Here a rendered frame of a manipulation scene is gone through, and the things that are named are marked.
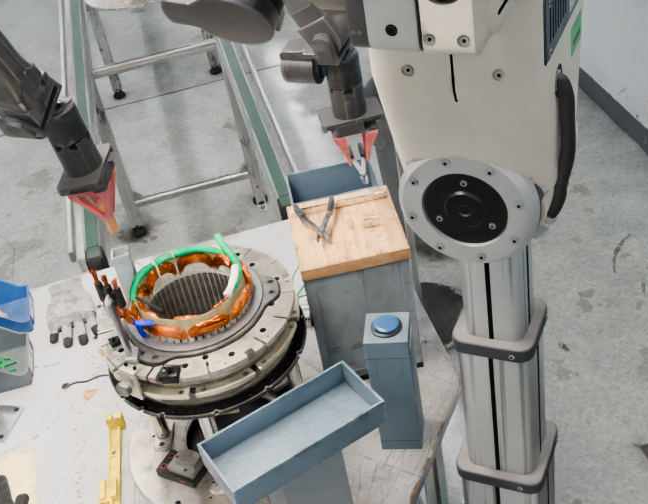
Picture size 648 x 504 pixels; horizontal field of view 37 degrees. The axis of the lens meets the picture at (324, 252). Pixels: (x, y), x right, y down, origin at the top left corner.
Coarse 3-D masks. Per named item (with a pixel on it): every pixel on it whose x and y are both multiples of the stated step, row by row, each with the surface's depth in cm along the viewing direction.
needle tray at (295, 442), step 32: (320, 384) 142; (352, 384) 142; (256, 416) 137; (288, 416) 141; (320, 416) 140; (352, 416) 139; (384, 416) 136; (224, 448) 137; (256, 448) 137; (288, 448) 136; (320, 448) 132; (224, 480) 128; (256, 480) 128; (288, 480) 131; (320, 480) 137
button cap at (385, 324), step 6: (378, 318) 152; (384, 318) 151; (390, 318) 151; (396, 318) 151; (378, 324) 150; (384, 324) 150; (390, 324) 150; (396, 324) 150; (378, 330) 150; (384, 330) 149; (390, 330) 149
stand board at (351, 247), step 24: (360, 192) 176; (288, 216) 174; (312, 216) 173; (336, 216) 172; (360, 216) 170; (384, 216) 169; (312, 240) 167; (336, 240) 166; (360, 240) 165; (384, 240) 164; (312, 264) 162; (336, 264) 161; (360, 264) 162
